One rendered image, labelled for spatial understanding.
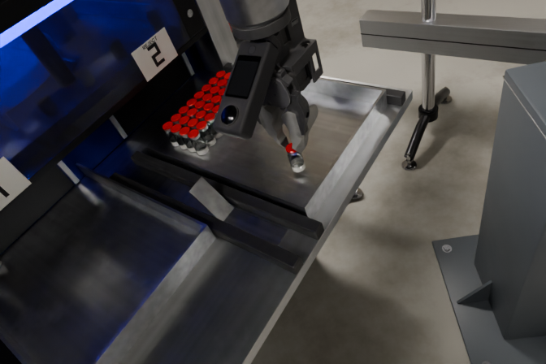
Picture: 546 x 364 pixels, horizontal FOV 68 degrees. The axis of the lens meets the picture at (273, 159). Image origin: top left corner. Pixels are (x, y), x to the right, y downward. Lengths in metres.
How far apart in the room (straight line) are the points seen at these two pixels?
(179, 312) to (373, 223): 1.15
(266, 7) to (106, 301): 0.44
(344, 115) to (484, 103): 1.42
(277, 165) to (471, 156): 1.28
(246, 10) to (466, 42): 1.19
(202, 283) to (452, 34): 1.24
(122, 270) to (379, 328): 0.97
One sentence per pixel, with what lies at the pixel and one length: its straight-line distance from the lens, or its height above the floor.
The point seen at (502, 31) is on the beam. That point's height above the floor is 0.55.
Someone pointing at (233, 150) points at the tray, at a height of 0.88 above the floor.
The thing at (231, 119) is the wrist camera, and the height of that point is 1.07.
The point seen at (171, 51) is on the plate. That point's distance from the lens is 0.81.
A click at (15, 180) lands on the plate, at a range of 0.71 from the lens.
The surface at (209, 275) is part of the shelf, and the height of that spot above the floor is 0.88.
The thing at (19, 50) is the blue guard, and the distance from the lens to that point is 0.68.
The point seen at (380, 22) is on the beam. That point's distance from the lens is 1.64.
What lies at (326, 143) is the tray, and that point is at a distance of 0.67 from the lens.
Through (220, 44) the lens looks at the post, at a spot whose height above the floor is 0.94.
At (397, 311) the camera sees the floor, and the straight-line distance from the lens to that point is 1.46.
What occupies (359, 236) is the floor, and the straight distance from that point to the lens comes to 1.61.
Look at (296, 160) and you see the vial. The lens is 0.61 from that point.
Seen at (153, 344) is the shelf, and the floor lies 0.88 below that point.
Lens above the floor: 1.35
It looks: 44 degrees down
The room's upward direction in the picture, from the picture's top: 21 degrees counter-clockwise
